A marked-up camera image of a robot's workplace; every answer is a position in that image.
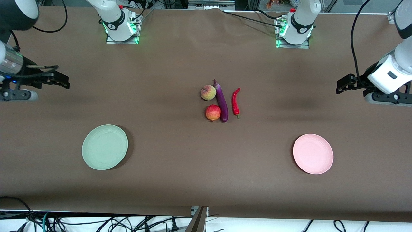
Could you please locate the pink round plate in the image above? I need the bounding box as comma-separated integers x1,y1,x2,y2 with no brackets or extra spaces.
293,134,334,175

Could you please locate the red pomegranate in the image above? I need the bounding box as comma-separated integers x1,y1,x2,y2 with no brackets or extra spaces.
205,104,221,122

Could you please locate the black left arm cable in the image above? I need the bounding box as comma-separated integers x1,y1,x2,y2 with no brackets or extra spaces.
351,0,406,87

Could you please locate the brown table cover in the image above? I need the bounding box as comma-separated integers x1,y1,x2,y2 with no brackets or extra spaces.
0,6,412,223

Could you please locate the red chili pepper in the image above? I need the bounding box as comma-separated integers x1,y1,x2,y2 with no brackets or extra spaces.
232,88,241,119

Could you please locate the orange background object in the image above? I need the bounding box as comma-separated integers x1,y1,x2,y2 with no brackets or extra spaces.
266,0,291,9

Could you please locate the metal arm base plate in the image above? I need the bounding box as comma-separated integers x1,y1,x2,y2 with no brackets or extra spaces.
276,17,310,49
106,13,140,44

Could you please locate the grey metal beam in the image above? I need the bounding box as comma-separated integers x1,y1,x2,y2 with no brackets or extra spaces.
184,206,209,232

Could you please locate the yellow pink peach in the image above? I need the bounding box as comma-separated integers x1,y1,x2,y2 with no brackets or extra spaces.
201,85,217,101

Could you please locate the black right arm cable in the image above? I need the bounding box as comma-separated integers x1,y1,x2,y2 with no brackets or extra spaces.
10,0,68,79

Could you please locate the green round plate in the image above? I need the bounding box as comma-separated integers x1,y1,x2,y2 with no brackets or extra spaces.
82,124,128,170

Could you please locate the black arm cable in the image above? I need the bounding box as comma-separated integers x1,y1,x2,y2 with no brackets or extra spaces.
351,0,406,87
10,0,68,79

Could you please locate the black table cable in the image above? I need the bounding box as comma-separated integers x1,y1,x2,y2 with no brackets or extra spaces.
257,9,285,21
223,11,284,28

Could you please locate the purple eggplant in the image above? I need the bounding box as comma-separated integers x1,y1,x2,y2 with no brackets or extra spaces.
213,79,229,123

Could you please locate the metal frame rail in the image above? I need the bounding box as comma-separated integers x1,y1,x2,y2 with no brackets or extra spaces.
188,0,236,10

